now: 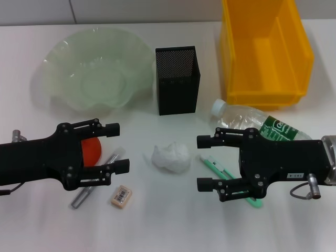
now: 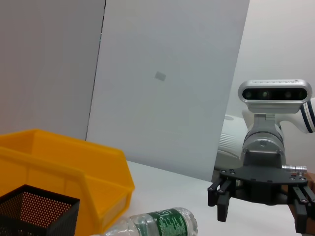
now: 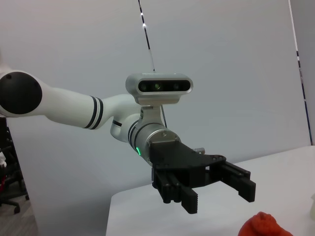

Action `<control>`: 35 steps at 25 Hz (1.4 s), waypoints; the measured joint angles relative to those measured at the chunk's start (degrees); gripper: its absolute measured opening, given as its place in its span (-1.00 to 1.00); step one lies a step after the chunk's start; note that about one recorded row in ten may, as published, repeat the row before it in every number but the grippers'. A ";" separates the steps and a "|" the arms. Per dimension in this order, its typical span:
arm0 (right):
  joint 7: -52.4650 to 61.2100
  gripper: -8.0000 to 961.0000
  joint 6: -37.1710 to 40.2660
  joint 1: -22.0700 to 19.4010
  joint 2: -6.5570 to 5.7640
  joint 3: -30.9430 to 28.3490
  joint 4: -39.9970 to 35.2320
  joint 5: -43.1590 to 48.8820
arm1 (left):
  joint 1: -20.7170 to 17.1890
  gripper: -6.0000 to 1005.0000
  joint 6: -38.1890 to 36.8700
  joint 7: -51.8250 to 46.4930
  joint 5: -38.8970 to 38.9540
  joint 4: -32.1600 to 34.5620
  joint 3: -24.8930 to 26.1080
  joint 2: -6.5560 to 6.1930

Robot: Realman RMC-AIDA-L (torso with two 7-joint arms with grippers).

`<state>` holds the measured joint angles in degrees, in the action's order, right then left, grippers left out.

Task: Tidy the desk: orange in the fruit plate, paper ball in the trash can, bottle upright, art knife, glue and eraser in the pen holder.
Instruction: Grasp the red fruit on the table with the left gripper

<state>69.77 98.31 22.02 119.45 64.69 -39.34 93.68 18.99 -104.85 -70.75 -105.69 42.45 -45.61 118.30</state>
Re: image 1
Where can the pale green glass fruit plate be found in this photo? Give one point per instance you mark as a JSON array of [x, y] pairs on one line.
[[92, 73]]

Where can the green utility knife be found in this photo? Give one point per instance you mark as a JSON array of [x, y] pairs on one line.
[[215, 165]]

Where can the beige eraser with barcode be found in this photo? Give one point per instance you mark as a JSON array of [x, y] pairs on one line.
[[120, 197]]

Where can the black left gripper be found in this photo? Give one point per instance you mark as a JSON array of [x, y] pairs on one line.
[[39, 160]]

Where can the black mesh pen holder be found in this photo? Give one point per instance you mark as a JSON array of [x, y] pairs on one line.
[[178, 97]]

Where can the clear green-label water bottle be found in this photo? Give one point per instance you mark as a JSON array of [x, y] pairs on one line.
[[236, 118]]

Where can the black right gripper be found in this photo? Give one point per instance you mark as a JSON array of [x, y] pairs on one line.
[[283, 160]]

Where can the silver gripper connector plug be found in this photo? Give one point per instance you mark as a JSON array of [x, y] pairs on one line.
[[18, 135], [313, 185]]

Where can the grey pen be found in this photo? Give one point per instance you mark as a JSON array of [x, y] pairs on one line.
[[78, 200]]

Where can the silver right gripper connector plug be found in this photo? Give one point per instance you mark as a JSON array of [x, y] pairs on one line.
[[313, 185]]

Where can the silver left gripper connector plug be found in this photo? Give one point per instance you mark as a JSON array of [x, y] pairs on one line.
[[18, 135]]

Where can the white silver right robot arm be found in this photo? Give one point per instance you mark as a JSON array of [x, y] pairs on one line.
[[332, 157]]

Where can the orange fruit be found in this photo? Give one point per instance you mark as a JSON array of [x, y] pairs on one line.
[[92, 152]]

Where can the yellow plastic bin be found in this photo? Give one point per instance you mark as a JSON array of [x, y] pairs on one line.
[[262, 65]]

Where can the white paper ball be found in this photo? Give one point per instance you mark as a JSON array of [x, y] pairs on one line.
[[170, 157]]

